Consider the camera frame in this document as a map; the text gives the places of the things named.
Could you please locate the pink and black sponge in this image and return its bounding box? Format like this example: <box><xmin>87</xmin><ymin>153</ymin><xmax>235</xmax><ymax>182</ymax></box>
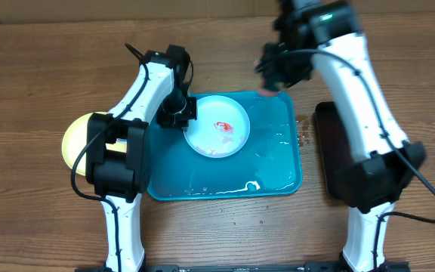
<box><xmin>258</xmin><ymin>88</ymin><xmax>279</xmax><ymax>97</ymax></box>

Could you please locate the light blue plate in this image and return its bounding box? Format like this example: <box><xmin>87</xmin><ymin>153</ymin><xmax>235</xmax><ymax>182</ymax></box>
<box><xmin>184</xmin><ymin>95</ymin><xmax>251</xmax><ymax>159</ymax></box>

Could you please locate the yellow plate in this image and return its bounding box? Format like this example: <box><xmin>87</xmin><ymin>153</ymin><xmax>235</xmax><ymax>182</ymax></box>
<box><xmin>61</xmin><ymin>112</ymin><xmax>127</xmax><ymax>176</ymax></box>

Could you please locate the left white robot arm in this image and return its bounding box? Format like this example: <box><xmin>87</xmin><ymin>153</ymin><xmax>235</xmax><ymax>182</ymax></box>
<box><xmin>77</xmin><ymin>45</ymin><xmax>197</xmax><ymax>271</ymax></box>

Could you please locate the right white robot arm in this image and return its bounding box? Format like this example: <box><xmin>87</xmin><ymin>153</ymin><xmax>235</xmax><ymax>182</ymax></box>
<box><xmin>255</xmin><ymin>1</ymin><xmax>425</xmax><ymax>271</ymax></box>

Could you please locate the teal plastic tray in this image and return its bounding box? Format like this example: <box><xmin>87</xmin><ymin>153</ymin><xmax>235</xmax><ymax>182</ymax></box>
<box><xmin>148</xmin><ymin>91</ymin><xmax>303</xmax><ymax>201</ymax></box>

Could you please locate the black rectangular tray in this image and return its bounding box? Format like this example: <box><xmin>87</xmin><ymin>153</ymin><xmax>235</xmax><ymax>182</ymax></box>
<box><xmin>314</xmin><ymin>101</ymin><xmax>353</xmax><ymax>199</ymax></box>

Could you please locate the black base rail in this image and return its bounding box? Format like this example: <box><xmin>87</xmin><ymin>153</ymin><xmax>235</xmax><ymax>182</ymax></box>
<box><xmin>75</xmin><ymin>261</ymin><xmax>411</xmax><ymax>272</ymax></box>

